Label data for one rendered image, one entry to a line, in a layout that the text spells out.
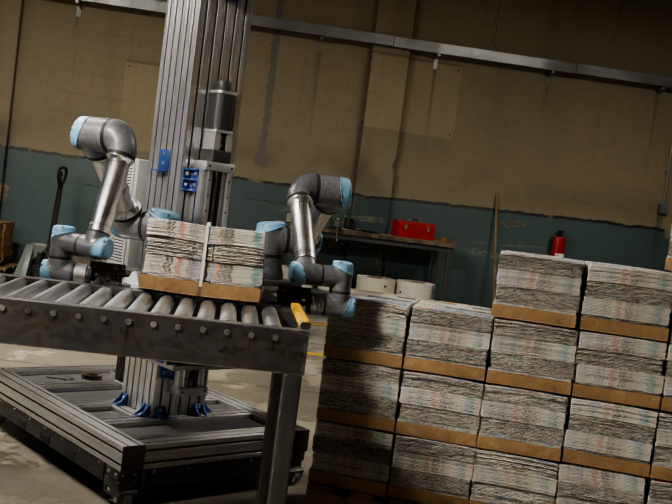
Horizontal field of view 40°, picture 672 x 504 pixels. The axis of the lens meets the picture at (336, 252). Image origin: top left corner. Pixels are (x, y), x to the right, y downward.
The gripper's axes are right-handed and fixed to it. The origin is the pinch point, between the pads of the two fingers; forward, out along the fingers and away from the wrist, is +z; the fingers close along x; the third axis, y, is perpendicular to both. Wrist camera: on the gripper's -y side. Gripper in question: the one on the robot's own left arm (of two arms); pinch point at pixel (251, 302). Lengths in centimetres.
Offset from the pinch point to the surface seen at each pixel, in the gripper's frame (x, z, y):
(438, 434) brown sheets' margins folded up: -2, -70, -38
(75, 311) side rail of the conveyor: 67, 48, -6
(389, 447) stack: -8, -55, -46
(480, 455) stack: 2, -85, -44
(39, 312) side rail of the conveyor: 67, 57, -8
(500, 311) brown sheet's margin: 7, -85, 7
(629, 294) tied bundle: 21, -124, 17
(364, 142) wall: -644, -122, 169
